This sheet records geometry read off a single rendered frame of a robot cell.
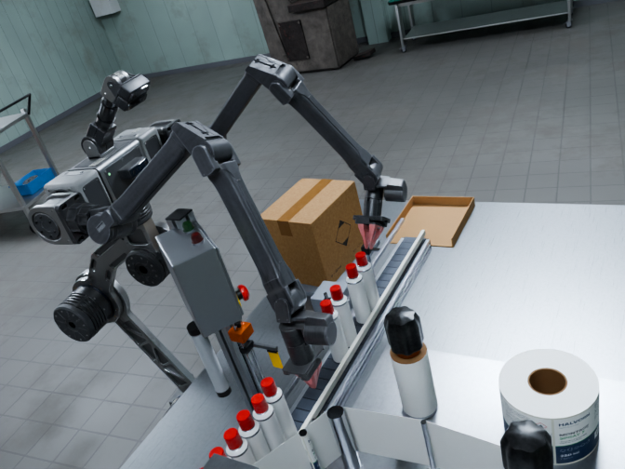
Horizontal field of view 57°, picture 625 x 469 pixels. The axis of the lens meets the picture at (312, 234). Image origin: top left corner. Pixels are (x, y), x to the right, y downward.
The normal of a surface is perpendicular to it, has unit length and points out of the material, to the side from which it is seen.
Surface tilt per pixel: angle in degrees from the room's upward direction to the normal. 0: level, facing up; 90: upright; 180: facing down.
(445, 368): 0
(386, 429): 90
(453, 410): 0
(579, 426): 90
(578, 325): 0
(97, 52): 90
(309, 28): 90
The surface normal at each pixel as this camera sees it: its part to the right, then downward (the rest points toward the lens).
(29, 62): 0.90, -0.01
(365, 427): -0.40, 0.54
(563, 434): -0.03, 0.51
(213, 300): 0.43, 0.36
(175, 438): -0.25, -0.84
